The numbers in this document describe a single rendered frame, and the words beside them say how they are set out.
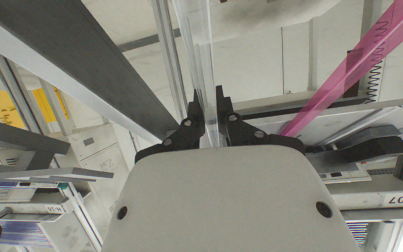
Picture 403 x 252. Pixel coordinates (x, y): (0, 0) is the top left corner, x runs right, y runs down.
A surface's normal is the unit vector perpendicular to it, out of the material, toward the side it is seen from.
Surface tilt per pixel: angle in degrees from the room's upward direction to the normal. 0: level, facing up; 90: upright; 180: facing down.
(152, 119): 90
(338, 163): 132
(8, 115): 90
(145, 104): 90
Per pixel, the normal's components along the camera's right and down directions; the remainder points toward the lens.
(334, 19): -0.12, 0.26
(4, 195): -0.21, -0.48
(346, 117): 0.04, 0.88
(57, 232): 0.98, -0.14
